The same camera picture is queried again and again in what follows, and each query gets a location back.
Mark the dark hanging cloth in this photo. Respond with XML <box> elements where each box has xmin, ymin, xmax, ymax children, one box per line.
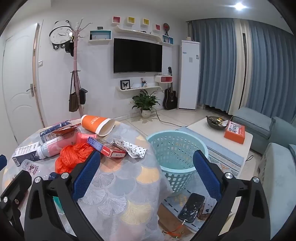
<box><xmin>65</xmin><ymin>40</ymin><xmax>74</xmax><ymax>57</ymax></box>

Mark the white paper card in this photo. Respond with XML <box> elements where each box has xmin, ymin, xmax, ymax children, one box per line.
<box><xmin>203</xmin><ymin>196</ymin><xmax>219</xmax><ymax>215</ymax></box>

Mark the black smartphone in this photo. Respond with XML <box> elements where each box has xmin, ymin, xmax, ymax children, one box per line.
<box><xmin>178</xmin><ymin>193</ymin><xmax>206</xmax><ymax>223</ymax></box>

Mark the dark bowl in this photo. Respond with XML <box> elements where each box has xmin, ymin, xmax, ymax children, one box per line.
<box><xmin>206</xmin><ymin>115</ymin><xmax>229</xmax><ymax>128</ymax></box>

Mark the brown tote bag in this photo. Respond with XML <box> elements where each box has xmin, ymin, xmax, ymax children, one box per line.
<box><xmin>69</xmin><ymin>71</ymin><xmax>81</xmax><ymax>113</ymax></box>

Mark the black bag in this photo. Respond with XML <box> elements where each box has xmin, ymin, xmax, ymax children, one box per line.
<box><xmin>79</xmin><ymin>88</ymin><xmax>89</xmax><ymax>105</ymax></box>

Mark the white coffee table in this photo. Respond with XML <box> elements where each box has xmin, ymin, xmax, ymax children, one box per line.
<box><xmin>185</xmin><ymin>116</ymin><xmax>253</xmax><ymax>186</ymax></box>

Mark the orange cardboard box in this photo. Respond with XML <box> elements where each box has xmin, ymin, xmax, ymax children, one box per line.
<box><xmin>223</xmin><ymin>120</ymin><xmax>246</xmax><ymax>144</ymax></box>

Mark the orange paper cup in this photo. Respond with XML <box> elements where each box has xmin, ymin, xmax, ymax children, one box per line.
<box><xmin>80</xmin><ymin>114</ymin><xmax>115</xmax><ymax>137</ymax></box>

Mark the white door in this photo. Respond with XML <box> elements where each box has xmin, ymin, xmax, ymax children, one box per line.
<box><xmin>2</xmin><ymin>22</ymin><xmax>44</xmax><ymax>145</ymax></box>

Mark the white dotted paper wrapper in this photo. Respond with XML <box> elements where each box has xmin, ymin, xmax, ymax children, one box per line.
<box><xmin>110</xmin><ymin>138</ymin><xmax>148</xmax><ymax>160</ymax></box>

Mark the black acoustic guitar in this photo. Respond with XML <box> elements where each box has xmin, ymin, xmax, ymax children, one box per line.
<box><xmin>163</xmin><ymin>67</ymin><xmax>178</xmax><ymax>110</ymax></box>

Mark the white and red box shelf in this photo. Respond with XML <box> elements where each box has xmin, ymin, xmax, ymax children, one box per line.
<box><xmin>154</xmin><ymin>75</ymin><xmax>173</xmax><ymax>84</ymax></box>

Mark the white box shelf blue inside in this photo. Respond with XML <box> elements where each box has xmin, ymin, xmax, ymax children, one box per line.
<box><xmin>88</xmin><ymin>30</ymin><xmax>112</xmax><ymax>42</ymax></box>

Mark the orange plastic bag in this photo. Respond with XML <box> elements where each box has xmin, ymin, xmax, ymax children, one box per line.
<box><xmin>55</xmin><ymin>142</ymin><xmax>97</xmax><ymax>175</ymax></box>

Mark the black floor cable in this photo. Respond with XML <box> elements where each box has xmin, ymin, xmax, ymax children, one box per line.
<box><xmin>154</xmin><ymin>109</ymin><xmax>185</xmax><ymax>127</ymax></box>

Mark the orange charging cable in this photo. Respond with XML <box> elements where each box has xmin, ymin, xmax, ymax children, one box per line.
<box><xmin>163</xmin><ymin>220</ymin><xmax>186</xmax><ymax>237</ymax></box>

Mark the green potted plant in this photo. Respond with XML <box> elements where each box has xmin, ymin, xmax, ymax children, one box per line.
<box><xmin>131</xmin><ymin>89</ymin><xmax>160</xmax><ymax>119</ymax></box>

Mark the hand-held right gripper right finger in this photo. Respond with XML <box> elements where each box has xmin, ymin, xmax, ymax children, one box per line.
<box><xmin>190</xmin><ymin>149</ymin><xmax>272</xmax><ymax>241</ymax></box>

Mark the pink plastic bag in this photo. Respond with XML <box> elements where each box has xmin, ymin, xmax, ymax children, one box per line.
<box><xmin>74</xmin><ymin>132</ymin><xmax>93</xmax><ymax>149</ymax></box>

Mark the red and blue box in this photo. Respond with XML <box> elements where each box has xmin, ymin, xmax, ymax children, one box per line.
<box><xmin>87</xmin><ymin>136</ymin><xmax>127</xmax><ymax>158</ymax></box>

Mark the clear bottle orange cap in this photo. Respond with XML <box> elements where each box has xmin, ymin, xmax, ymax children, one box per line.
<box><xmin>37</xmin><ymin>138</ymin><xmax>77</xmax><ymax>161</ymax></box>

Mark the low white wall shelf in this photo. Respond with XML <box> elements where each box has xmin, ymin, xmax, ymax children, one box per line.
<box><xmin>116</xmin><ymin>85</ymin><xmax>161</xmax><ymax>92</ymax></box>

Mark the blue curtain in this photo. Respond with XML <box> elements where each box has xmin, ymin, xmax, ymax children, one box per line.
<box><xmin>191</xmin><ymin>20</ymin><xmax>238</xmax><ymax>116</ymax></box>
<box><xmin>245</xmin><ymin>20</ymin><xmax>296</xmax><ymax>123</ymax></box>

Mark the white curtain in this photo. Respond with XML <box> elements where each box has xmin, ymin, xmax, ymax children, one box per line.
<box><xmin>228</xmin><ymin>19</ymin><xmax>253</xmax><ymax>114</ymax></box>

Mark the light blue plastic basket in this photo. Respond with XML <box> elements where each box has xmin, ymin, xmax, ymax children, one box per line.
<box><xmin>146</xmin><ymin>130</ymin><xmax>210</xmax><ymax>197</ymax></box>

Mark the blue and white milk carton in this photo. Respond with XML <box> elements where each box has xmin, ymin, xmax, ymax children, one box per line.
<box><xmin>11</xmin><ymin>141</ymin><xmax>42</xmax><ymax>166</ymax></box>
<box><xmin>40</xmin><ymin>120</ymin><xmax>72</xmax><ymax>143</ymax></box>

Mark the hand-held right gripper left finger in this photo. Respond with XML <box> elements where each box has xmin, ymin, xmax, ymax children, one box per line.
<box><xmin>24</xmin><ymin>150</ymin><xmax>102</xmax><ymax>241</ymax></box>

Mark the curved white wall shelf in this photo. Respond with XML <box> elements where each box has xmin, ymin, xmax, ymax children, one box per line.
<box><xmin>117</xmin><ymin>24</ymin><xmax>174</xmax><ymax>46</ymax></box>

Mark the pink coat rack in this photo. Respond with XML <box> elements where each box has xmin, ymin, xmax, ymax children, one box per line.
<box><xmin>69</xmin><ymin>20</ymin><xmax>93</xmax><ymax>118</ymax></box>

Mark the blue grey sofa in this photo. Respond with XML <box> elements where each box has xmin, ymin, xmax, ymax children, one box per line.
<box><xmin>232</xmin><ymin>106</ymin><xmax>296</xmax><ymax>234</ymax></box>

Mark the clear bottle brown label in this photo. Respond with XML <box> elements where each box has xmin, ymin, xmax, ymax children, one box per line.
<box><xmin>20</xmin><ymin>159</ymin><xmax>59</xmax><ymax>181</ymax></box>

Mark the panda wall clock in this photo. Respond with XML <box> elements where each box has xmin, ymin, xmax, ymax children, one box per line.
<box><xmin>49</xmin><ymin>20</ymin><xmax>75</xmax><ymax>51</ymax></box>

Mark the black television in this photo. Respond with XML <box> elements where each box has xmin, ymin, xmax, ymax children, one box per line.
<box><xmin>113</xmin><ymin>38</ymin><xmax>163</xmax><ymax>74</ymax></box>

